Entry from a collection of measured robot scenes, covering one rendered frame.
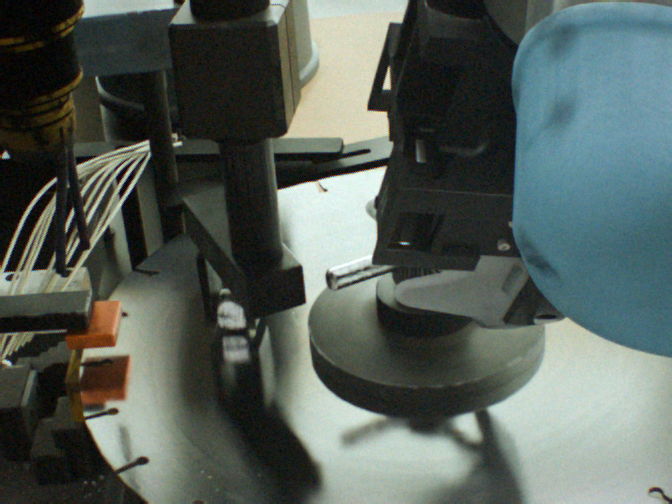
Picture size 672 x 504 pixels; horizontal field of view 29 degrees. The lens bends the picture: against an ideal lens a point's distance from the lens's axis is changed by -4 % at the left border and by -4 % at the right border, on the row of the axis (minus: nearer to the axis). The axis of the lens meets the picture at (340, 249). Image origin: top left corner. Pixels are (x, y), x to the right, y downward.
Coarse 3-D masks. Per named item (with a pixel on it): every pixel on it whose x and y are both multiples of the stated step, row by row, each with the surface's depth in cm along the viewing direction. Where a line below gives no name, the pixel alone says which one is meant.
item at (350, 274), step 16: (368, 208) 64; (368, 256) 59; (336, 272) 58; (352, 272) 59; (368, 272) 59; (384, 272) 59; (400, 272) 60; (416, 272) 59; (432, 272) 59; (336, 288) 59
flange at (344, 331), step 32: (352, 288) 65; (384, 288) 62; (320, 320) 63; (352, 320) 62; (384, 320) 61; (416, 320) 60; (448, 320) 60; (320, 352) 60; (352, 352) 60; (384, 352) 60; (416, 352) 60; (448, 352) 59; (480, 352) 59; (512, 352) 59; (352, 384) 59; (384, 384) 58; (416, 384) 58; (448, 384) 58; (480, 384) 58
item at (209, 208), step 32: (224, 160) 54; (256, 160) 54; (224, 192) 62; (256, 192) 55; (192, 224) 61; (224, 224) 60; (256, 224) 55; (224, 256) 58; (256, 256) 56; (288, 256) 57; (256, 288) 56; (288, 288) 56; (256, 320) 63
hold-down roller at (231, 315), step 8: (224, 296) 63; (232, 296) 63; (224, 304) 63; (232, 304) 63; (224, 312) 63; (232, 312) 63; (240, 312) 63; (224, 320) 63; (232, 320) 63; (240, 320) 63; (224, 328) 64; (232, 328) 63; (240, 328) 63
